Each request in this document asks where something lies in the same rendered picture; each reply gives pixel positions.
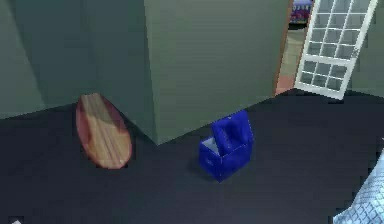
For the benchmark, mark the wooden oval board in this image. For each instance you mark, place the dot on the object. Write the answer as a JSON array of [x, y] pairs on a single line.
[[103, 133]]

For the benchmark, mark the blue open box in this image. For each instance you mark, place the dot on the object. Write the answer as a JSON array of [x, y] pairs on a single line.
[[226, 150]]

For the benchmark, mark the white glass-paned door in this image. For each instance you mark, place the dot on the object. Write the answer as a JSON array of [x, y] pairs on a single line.
[[333, 46]]

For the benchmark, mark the pale blue checked bed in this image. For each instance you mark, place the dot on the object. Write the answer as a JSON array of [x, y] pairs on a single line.
[[366, 200]]

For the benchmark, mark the purple and red furniture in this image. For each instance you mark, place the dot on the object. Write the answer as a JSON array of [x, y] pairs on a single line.
[[301, 11]]

